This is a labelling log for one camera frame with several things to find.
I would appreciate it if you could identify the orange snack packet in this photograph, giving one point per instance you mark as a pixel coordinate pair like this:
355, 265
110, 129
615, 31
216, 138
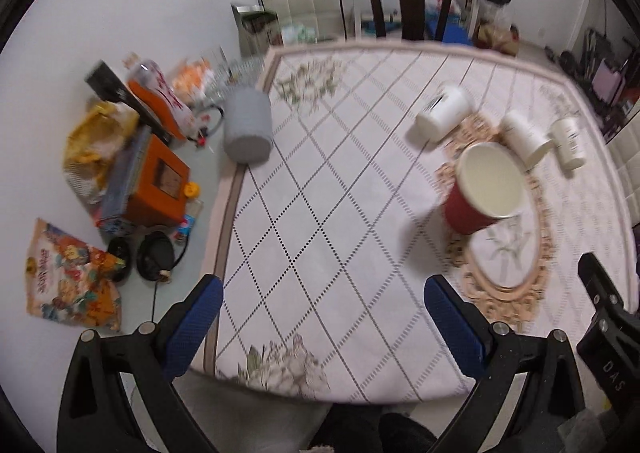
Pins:
192, 78

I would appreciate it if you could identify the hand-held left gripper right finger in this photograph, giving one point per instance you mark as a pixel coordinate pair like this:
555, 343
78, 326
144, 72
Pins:
455, 328

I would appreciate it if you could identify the orange cardboard box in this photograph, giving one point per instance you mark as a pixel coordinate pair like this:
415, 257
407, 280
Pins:
157, 183

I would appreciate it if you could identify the patterned beige rug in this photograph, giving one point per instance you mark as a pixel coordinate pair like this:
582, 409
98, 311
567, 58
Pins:
325, 213

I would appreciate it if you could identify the grey cylindrical stool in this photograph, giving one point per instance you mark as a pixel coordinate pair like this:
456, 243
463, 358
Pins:
247, 125

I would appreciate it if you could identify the brown bag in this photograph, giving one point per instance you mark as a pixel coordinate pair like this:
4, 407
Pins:
495, 35

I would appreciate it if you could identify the plastic bottle red label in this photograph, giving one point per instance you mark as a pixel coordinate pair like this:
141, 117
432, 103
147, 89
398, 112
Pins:
162, 95

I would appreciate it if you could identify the black round device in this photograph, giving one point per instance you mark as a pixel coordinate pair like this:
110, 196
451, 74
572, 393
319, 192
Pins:
155, 255

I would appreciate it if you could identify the colourful snack bag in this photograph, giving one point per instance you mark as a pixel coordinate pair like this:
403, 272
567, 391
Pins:
70, 278

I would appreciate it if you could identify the small black round dish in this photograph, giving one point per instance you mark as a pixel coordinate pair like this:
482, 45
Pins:
120, 255

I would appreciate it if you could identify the beige tufted sofa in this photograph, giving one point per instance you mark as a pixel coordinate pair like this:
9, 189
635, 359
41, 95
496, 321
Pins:
625, 173

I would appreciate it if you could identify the large white cup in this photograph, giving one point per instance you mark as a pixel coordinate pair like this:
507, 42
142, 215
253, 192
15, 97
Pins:
442, 113

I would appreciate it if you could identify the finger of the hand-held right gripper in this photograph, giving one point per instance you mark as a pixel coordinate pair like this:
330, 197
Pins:
600, 278

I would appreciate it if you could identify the grey seat cushion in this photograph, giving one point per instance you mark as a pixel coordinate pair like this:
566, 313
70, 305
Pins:
240, 413

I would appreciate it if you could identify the red paper cup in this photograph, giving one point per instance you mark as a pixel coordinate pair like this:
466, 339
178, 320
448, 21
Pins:
487, 185

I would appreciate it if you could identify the yellow plastic bag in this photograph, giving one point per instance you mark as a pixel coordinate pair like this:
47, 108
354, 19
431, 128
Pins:
95, 148

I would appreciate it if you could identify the black flat tool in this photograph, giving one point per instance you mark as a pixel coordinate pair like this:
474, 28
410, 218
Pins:
125, 98

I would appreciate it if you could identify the silver metal bin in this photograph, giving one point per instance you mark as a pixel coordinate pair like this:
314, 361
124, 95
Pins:
252, 28

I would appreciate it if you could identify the small yellow-capped bottle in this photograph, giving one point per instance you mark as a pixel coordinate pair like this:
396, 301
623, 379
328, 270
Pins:
192, 193

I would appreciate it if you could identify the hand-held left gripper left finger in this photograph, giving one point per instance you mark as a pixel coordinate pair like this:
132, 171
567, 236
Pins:
197, 320

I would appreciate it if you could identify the pink suitcase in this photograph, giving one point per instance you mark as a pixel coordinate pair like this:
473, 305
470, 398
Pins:
610, 83

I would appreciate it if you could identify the beige tufted ottoman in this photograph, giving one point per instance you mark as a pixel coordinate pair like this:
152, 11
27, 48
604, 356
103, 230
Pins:
300, 0

